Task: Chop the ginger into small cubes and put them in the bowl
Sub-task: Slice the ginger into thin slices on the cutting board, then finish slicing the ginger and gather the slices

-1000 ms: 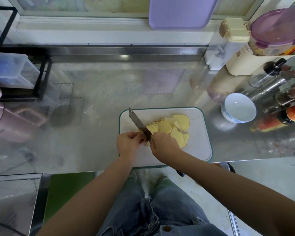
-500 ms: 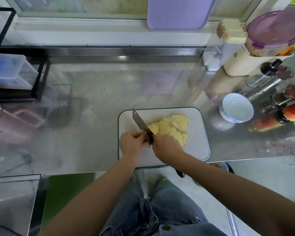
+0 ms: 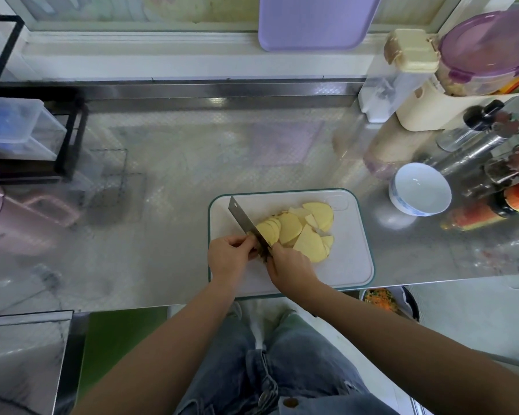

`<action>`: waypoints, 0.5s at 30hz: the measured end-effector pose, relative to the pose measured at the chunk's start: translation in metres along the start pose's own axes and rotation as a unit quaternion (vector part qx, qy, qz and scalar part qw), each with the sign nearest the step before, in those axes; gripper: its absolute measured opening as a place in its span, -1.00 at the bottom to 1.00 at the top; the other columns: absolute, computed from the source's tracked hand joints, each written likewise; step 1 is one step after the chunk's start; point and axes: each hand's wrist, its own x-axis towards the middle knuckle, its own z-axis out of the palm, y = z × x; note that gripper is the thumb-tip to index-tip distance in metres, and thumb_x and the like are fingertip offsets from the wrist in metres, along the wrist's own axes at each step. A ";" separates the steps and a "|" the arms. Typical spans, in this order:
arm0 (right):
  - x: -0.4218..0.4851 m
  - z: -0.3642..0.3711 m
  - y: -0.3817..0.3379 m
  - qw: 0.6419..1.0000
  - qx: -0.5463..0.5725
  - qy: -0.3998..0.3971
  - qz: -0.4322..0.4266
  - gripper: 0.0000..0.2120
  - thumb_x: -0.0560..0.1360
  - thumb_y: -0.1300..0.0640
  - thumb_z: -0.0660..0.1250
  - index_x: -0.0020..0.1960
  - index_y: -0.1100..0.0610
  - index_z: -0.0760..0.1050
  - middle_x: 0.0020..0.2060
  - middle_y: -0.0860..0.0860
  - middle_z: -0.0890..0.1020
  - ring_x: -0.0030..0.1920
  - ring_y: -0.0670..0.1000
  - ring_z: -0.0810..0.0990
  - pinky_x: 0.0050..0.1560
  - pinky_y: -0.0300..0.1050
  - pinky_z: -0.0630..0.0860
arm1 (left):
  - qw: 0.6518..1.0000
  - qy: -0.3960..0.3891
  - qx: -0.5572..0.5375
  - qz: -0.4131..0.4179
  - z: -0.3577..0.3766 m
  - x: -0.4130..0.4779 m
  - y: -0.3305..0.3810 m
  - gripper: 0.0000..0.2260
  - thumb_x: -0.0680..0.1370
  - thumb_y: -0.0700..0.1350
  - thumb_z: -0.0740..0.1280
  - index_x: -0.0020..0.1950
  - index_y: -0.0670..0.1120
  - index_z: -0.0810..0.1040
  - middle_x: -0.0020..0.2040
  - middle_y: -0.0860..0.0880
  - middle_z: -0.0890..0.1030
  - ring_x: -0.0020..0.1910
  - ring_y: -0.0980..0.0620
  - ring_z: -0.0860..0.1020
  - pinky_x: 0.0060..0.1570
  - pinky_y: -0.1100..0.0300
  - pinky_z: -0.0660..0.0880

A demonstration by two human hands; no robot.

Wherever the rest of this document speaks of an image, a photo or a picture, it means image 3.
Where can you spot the person's right hand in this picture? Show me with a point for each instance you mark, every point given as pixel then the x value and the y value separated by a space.
pixel 292 270

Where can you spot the person's left hand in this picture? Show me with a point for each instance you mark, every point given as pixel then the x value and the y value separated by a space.
pixel 230 259

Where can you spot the steel cleaver knife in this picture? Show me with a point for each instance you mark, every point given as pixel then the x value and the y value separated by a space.
pixel 242 218

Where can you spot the pile of yellow potato slices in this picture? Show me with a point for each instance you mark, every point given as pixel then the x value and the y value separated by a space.
pixel 311 229

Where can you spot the white bowl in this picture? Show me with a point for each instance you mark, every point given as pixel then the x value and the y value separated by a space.
pixel 419 189

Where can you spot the person's left forearm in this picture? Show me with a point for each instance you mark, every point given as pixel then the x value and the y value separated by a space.
pixel 160 354

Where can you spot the person's right forearm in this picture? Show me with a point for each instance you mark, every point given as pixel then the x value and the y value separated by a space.
pixel 424 350

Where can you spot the person's white left shoe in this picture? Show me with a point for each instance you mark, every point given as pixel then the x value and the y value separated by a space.
pixel 240 310

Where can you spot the metal bowl with scraps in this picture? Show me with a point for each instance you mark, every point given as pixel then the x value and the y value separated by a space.
pixel 389 300

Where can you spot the person's blue jeans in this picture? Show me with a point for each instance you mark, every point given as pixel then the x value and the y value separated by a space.
pixel 246 376

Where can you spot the white cutting board green rim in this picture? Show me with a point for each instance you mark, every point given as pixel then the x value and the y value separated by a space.
pixel 350 246

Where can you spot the green mat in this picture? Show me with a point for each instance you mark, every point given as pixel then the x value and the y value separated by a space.
pixel 112 350

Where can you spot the black metal rack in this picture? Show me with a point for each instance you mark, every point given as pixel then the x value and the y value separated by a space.
pixel 76 138

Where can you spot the cream plastic canister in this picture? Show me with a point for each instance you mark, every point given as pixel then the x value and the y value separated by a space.
pixel 428 112

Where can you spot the steel shaker brown cap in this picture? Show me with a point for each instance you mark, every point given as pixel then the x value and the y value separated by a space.
pixel 471 154

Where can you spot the clear container cream lid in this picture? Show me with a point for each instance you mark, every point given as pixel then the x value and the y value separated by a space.
pixel 394 82

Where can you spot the steel bin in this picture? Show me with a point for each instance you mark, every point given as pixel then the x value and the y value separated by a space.
pixel 24 363

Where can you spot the glass bottle black cap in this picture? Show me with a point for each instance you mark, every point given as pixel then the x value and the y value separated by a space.
pixel 471 121

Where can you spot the glass jar red lid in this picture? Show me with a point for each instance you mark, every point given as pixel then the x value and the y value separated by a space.
pixel 512 163

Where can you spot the clear plastic storage box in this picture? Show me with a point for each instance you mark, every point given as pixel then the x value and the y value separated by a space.
pixel 19 129

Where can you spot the purple plastic cutting board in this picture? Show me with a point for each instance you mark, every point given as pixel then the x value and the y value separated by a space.
pixel 320 20

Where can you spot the purple lid food container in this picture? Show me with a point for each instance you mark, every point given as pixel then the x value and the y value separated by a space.
pixel 489 49

